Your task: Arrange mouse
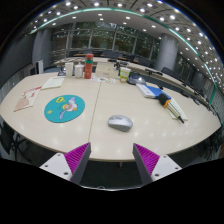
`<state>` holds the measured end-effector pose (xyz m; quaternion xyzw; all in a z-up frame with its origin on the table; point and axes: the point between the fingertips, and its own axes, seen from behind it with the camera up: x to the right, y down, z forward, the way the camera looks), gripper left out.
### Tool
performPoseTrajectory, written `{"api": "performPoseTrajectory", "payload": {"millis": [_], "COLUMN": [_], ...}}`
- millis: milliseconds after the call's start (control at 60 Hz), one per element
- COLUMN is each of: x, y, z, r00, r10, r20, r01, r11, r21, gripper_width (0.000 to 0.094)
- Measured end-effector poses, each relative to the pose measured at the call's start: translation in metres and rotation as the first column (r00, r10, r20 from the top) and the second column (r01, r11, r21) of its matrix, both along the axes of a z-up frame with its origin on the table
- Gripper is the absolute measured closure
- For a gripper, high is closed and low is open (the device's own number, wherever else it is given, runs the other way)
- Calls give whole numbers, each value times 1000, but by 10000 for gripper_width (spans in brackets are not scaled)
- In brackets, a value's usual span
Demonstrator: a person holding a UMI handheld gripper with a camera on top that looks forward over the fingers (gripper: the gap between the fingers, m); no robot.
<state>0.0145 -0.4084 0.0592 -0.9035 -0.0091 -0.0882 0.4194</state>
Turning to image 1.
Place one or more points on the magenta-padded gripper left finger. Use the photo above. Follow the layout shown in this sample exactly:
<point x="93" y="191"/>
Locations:
<point x="77" y="156"/>

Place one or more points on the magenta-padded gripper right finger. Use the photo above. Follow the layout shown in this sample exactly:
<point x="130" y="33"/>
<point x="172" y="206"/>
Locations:
<point x="146" y="158"/>

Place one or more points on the silver computer mouse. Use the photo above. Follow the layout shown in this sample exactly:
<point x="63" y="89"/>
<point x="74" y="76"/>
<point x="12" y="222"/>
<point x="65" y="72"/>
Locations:
<point x="120" y="123"/>

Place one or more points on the teal round mouse pad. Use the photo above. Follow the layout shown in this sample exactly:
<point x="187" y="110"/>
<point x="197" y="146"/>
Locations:
<point x="55" y="110"/>

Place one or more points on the blue and white book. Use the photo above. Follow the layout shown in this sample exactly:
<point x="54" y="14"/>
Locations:
<point x="150" y="90"/>

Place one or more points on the red and white brochure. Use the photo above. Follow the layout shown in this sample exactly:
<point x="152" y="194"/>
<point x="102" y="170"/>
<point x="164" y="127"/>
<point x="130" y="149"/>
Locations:
<point x="28" y="98"/>

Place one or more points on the white booklet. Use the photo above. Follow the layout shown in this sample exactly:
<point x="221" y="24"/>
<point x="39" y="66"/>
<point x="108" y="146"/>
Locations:
<point x="53" y="82"/>

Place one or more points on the colourful printed leaflet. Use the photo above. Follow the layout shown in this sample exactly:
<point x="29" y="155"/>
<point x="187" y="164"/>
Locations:
<point x="102" y="79"/>

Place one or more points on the white lidded mug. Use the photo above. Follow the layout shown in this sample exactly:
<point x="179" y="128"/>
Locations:
<point x="79" y="71"/>

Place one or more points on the green printed paper cup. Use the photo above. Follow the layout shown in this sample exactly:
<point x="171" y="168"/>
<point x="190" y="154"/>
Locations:
<point x="125" y="75"/>

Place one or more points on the white paper cup stack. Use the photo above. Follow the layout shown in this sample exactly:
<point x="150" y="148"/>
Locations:
<point x="69" y="70"/>

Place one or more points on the red bottle with green band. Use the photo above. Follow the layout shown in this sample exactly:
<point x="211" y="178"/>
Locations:
<point x="88" y="68"/>

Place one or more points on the beige cardboard box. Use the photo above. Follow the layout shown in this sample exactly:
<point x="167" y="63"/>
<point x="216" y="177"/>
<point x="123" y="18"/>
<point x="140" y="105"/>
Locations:
<point x="106" y="70"/>

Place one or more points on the dark office chairs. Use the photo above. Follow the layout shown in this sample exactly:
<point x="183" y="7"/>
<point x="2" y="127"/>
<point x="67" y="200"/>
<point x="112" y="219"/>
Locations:
<point x="144" y="61"/>

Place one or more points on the white standing panel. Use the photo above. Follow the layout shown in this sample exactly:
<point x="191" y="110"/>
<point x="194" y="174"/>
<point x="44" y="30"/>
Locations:
<point x="40" y="66"/>

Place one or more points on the ceiling lights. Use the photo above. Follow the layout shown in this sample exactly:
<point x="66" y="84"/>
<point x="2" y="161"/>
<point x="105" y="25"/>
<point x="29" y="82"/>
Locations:
<point x="172" y="17"/>

